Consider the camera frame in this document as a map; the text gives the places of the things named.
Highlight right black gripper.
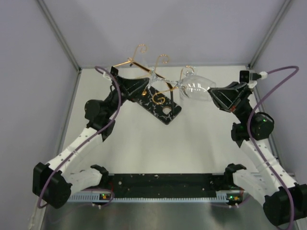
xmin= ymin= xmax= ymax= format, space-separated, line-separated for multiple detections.
xmin=207 ymin=82 xmax=255 ymax=127

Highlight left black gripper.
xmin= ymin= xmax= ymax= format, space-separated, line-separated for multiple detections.
xmin=105 ymin=75 xmax=151 ymax=119

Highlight round clear wine glass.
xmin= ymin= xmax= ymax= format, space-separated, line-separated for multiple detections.
xmin=146 ymin=67 xmax=216 ymax=104

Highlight fluted clear champagne glass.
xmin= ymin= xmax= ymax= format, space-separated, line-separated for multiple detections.
xmin=140 ymin=53 xmax=148 ymax=68

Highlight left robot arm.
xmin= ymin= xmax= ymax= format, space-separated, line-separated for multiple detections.
xmin=32 ymin=76 xmax=149 ymax=209

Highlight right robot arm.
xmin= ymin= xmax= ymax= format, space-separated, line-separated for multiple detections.
xmin=208 ymin=82 xmax=307 ymax=229

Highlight black marble rack base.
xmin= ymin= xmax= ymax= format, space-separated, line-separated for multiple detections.
xmin=136 ymin=87 xmax=182 ymax=125

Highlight clear glass on right hook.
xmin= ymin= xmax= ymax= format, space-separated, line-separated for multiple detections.
xmin=179 ymin=66 xmax=197 ymax=100

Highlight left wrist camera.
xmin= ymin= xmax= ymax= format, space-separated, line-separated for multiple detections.
xmin=103 ymin=67 xmax=119 ymax=81

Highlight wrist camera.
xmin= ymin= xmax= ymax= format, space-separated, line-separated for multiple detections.
xmin=239 ymin=70 xmax=268 ymax=89
xmin=103 ymin=67 xmax=119 ymax=81

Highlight gold wire glass rack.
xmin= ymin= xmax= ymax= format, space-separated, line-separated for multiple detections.
xmin=112 ymin=44 xmax=195 ymax=105

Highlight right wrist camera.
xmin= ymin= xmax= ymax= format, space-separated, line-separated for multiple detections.
xmin=239 ymin=70 xmax=268 ymax=89

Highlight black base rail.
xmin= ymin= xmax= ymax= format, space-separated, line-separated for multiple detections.
xmin=81 ymin=172 xmax=243 ymax=199

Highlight grey slotted cable duct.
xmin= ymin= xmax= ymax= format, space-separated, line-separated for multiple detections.
xmin=68 ymin=193 xmax=243 ymax=204

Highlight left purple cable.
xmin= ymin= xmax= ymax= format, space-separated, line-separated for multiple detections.
xmin=36 ymin=66 xmax=120 ymax=208

